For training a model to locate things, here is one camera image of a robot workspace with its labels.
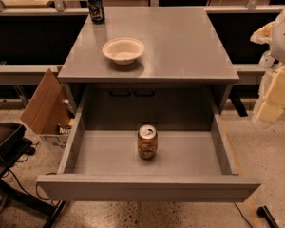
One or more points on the small bottle in box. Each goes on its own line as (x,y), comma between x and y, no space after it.
(69,106)

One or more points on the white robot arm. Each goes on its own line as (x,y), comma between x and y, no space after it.
(277,49)

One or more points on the open grey top drawer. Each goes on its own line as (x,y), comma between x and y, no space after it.
(190,165)

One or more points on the brown cardboard box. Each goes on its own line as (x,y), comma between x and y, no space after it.
(47,116)

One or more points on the blue soda can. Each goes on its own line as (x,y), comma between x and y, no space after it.
(97,11)

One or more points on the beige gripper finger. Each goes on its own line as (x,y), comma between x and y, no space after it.
(271,102)
(263,35)

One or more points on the black tray on stand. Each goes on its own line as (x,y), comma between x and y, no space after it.
(10,134)

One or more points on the orange soda can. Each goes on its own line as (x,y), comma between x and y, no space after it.
(147,142)

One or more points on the grey cabinet with counter top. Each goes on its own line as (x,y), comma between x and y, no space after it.
(180,82)

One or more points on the clear sanitizer pump bottle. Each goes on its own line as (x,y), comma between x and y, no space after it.
(266,60)

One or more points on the white paper bowl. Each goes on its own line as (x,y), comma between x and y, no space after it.
(123,51)

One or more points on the black stand foot right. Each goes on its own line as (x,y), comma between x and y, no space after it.
(264,212)

